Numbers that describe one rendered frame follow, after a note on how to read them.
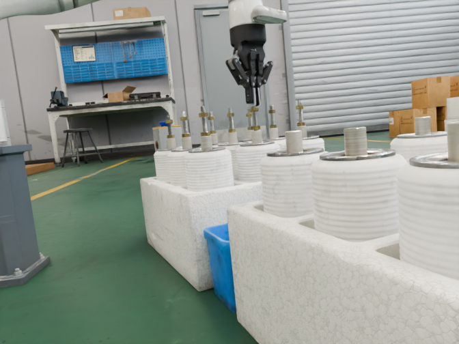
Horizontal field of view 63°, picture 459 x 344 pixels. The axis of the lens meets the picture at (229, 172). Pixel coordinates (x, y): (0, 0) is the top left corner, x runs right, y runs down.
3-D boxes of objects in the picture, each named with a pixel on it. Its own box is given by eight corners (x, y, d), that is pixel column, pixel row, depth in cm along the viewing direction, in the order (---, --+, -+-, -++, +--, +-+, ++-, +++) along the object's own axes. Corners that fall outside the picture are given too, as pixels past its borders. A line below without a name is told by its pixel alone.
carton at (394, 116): (414, 134, 447) (412, 108, 443) (425, 134, 423) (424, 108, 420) (388, 136, 446) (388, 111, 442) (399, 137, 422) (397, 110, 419)
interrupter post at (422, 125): (424, 138, 58) (423, 117, 57) (410, 138, 60) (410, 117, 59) (435, 137, 59) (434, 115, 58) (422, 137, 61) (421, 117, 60)
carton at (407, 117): (437, 136, 388) (436, 106, 385) (414, 138, 387) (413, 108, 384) (421, 135, 418) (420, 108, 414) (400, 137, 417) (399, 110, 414)
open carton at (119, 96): (113, 106, 549) (111, 90, 546) (138, 103, 541) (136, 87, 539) (102, 105, 520) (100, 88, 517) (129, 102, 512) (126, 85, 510)
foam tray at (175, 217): (198, 293, 69) (188, 196, 67) (147, 243, 104) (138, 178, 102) (358, 246, 85) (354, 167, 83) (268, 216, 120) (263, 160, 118)
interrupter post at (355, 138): (355, 161, 38) (353, 127, 38) (339, 160, 40) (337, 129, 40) (373, 158, 39) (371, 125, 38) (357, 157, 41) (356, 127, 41)
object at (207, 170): (189, 246, 74) (179, 155, 72) (197, 233, 83) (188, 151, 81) (238, 243, 73) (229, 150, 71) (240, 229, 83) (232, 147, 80)
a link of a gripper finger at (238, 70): (226, 59, 76) (242, 80, 79) (222, 64, 75) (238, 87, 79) (236, 56, 74) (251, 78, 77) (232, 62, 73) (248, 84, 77)
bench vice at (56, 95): (59, 109, 506) (57, 91, 503) (72, 108, 507) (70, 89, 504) (46, 107, 465) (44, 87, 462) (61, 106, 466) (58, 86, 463)
